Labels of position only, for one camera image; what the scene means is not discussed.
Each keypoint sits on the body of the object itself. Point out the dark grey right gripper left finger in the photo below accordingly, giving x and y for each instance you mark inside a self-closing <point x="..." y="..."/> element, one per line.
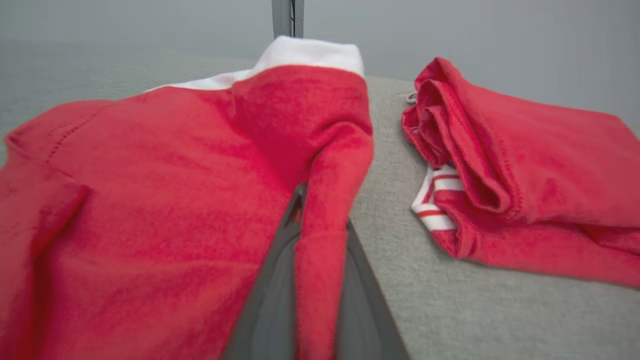
<point x="270" y="310"/>

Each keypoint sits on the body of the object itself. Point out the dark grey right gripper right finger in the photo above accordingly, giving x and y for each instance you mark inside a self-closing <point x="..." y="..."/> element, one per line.
<point x="365" y="320"/>

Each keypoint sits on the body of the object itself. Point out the red shorts with white stripe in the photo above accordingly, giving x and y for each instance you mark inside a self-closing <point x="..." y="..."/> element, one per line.
<point x="150" y="200"/>

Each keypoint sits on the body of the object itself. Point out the red jersey with white sleeves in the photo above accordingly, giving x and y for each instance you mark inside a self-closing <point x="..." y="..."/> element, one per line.
<point x="550" y="165"/>

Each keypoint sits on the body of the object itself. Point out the grey vertical wall post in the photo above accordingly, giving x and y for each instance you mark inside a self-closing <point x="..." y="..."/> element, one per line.
<point x="287" y="17"/>

